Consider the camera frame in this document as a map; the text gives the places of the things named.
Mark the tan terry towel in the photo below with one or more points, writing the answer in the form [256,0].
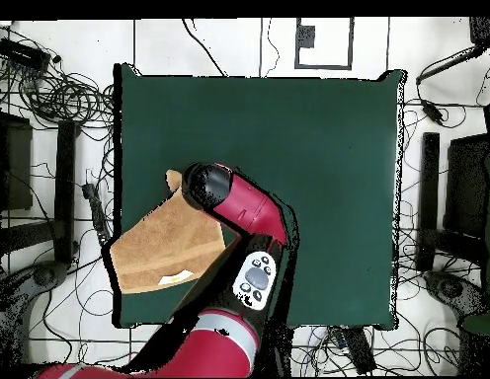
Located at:
[162,244]

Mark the black network switch box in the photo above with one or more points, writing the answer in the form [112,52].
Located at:
[23,53]

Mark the black wheeled stand leg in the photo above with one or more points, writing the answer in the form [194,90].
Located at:
[45,274]
[450,288]

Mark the black power adapter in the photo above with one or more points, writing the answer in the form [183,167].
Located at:
[432,111]

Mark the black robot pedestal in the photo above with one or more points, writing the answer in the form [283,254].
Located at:
[278,351]

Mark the black rod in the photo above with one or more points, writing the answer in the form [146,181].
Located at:
[450,63]

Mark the black power strip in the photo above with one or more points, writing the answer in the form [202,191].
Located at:
[359,351]
[97,213]

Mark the black metal stand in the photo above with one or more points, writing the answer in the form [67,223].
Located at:
[65,189]
[430,189]

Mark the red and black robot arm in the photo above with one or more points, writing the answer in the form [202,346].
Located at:
[245,205]

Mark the dark green table cloth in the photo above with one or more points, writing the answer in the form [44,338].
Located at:
[308,158]

